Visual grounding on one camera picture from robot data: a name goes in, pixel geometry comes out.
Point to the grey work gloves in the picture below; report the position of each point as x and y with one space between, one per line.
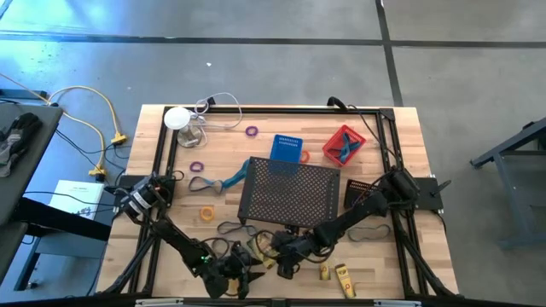
19 136

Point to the blue-grey metal table frame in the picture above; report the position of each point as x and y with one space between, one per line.
512 204

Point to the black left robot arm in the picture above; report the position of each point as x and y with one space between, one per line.
179 243

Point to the thin dark rubber band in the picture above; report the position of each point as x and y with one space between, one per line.
218 228
349 233

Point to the red plastic basket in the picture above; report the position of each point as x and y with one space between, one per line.
336 137

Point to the small yellow crayon pack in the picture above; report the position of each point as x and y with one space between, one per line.
345 280
325 272

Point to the black perforated metal shelf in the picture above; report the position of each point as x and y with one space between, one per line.
290 192

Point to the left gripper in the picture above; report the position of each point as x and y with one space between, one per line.
235 268

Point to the silver metal bracket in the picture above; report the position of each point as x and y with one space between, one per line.
396 303
158 303

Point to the wide blue rubber band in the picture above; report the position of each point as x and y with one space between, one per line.
346 148

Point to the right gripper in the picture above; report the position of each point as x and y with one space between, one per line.
298 247

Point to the grey side table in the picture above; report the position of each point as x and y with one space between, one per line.
30 179

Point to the grey-blue rubber band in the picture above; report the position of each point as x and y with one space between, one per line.
218 186

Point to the blue plastic basket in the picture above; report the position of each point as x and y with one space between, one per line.
286 143

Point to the white round disc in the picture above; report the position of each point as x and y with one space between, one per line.
177 118

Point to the white booklet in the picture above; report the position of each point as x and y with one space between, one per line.
77 196

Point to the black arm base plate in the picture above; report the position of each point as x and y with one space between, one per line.
120 183
431 194

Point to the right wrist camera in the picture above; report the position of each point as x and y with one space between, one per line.
286 271

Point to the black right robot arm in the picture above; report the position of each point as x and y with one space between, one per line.
358 213

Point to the black mesh basket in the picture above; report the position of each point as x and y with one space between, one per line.
354 187

